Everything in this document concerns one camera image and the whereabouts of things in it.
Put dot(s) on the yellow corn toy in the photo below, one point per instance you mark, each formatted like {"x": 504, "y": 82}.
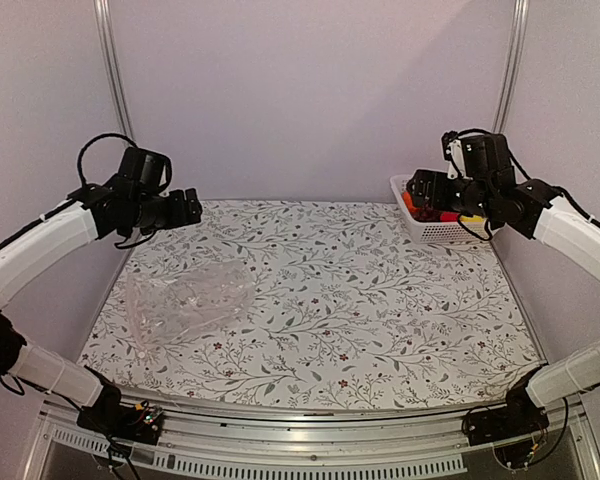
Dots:
{"x": 471, "y": 219}

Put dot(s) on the white plastic basket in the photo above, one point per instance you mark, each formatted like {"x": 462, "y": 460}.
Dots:
{"x": 435, "y": 232}

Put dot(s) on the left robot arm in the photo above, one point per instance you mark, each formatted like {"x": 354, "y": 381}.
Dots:
{"x": 89, "y": 214}

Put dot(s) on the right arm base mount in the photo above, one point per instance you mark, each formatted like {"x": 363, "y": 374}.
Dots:
{"x": 517, "y": 435}

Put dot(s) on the left aluminium post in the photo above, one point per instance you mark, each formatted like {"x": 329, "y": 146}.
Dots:
{"x": 105, "y": 31}

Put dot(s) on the aluminium front rail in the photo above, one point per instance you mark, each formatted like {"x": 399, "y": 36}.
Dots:
{"x": 204, "y": 439}

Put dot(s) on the red pepper toy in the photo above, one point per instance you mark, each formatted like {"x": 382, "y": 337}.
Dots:
{"x": 449, "y": 217}

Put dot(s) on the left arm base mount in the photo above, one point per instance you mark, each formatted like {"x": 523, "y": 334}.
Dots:
{"x": 140, "y": 423}

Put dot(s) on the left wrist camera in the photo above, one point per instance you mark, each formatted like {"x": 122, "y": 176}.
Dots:
{"x": 152, "y": 171}

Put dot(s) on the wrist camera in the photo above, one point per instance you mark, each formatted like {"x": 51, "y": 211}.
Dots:
{"x": 477, "y": 154}
{"x": 152, "y": 171}

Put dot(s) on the orange pumpkin toy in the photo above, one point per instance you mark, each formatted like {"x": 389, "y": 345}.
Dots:
{"x": 408, "y": 202}

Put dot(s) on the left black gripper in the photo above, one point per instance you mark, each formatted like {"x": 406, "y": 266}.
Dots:
{"x": 180, "y": 216}

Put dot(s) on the dark red grape bunch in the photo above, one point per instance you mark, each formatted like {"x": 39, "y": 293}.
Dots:
{"x": 426, "y": 215}

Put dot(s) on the clear zip top bag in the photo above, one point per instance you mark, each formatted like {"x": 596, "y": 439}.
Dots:
{"x": 167, "y": 309}

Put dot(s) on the floral table mat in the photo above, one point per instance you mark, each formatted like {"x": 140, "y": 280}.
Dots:
{"x": 349, "y": 313}

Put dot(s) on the right aluminium post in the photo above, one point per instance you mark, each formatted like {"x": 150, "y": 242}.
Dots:
{"x": 512, "y": 64}

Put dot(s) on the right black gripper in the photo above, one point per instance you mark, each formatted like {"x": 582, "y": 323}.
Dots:
{"x": 421, "y": 179}

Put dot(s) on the aluminium post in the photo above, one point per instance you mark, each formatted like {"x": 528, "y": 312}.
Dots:
{"x": 512, "y": 64}
{"x": 105, "y": 31}

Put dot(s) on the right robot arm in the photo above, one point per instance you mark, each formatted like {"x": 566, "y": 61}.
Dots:
{"x": 539, "y": 212}

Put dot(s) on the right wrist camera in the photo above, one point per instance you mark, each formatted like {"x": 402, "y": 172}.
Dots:
{"x": 477, "y": 154}

